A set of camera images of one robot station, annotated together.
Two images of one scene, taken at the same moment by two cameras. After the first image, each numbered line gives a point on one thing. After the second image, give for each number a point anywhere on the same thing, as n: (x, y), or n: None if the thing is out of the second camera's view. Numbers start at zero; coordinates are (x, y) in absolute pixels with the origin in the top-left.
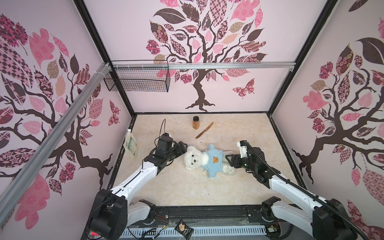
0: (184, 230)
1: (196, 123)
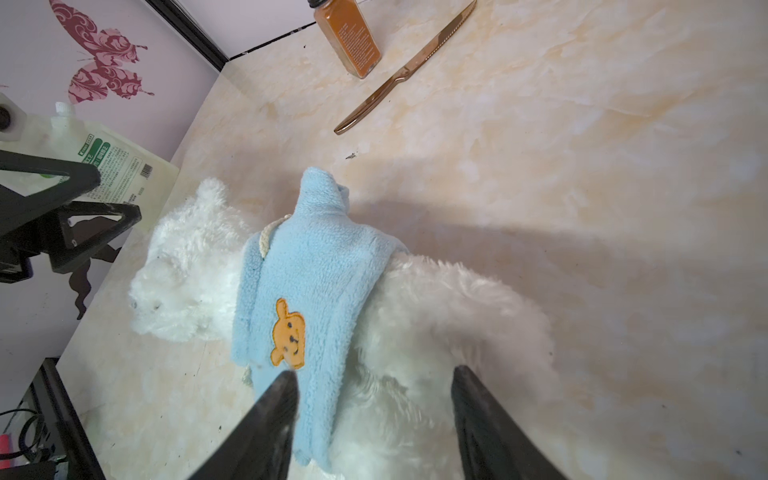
0: None
1: (347, 30)
